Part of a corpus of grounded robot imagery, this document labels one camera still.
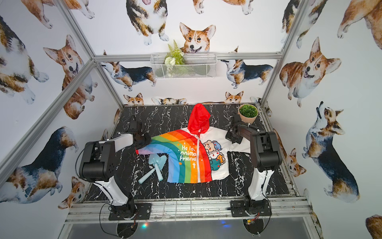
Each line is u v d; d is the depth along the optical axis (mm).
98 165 489
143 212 735
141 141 838
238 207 741
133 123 798
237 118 836
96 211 748
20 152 512
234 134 839
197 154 929
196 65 924
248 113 1005
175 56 824
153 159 901
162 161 884
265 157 518
